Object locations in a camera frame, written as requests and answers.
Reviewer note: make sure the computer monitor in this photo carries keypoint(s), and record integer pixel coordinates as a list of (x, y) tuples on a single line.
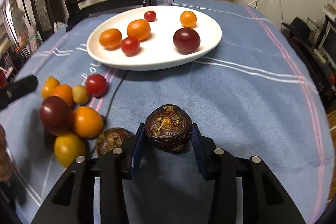
[(327, 46)]

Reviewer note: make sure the blue striped tablecloth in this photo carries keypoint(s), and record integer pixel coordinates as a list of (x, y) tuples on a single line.
[(252, 95)]

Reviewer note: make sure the dark red plum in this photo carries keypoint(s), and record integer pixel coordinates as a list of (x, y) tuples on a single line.
[(56, 115)]

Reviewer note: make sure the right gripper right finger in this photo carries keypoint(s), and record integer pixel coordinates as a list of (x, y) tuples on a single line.
[(265, 200)]

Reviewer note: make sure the large orange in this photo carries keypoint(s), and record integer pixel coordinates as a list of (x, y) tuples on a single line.
[(87, 122)]

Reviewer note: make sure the yellow orange fruit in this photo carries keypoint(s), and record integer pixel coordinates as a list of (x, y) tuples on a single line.
[(67, 147)]

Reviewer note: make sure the red cherry tomato on plate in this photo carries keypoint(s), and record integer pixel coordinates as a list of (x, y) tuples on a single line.
[(130, 46)]

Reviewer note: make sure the small red cherry tomato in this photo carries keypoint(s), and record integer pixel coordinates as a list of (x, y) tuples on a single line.
[(150, 16)]

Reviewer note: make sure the person left hand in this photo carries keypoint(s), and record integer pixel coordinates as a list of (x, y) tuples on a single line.
[(5, 162)]

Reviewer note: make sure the white oval plate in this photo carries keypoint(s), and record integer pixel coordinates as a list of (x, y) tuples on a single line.
[(158, 51)]

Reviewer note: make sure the black hat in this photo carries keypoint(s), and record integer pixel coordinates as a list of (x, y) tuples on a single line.
[(298, 28)]

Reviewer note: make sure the dark swirled water chestnut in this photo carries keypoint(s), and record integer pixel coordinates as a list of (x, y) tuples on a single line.
[(169, 128)]

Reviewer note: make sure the small orange kumquat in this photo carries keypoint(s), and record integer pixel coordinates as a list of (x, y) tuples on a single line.
[(188, 19)]

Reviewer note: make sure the yellow-orange kumquat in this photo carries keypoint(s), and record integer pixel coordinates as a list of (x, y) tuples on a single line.
[(50, 83)]

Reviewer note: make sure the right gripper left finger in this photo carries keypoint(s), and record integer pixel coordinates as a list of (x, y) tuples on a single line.
[(71, 200)]

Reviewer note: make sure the dark purple plum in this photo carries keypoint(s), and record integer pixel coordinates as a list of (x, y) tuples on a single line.
[(186, 40)]

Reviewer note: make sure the orange mandarin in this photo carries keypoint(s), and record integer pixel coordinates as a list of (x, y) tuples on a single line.
[(139, 29), (65, 92)]

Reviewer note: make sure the small yellow-green jujube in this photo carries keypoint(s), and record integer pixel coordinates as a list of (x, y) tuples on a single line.
[(80, 95)]

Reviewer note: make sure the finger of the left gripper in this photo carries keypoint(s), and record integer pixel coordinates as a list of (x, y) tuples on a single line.
[(17, 90)]

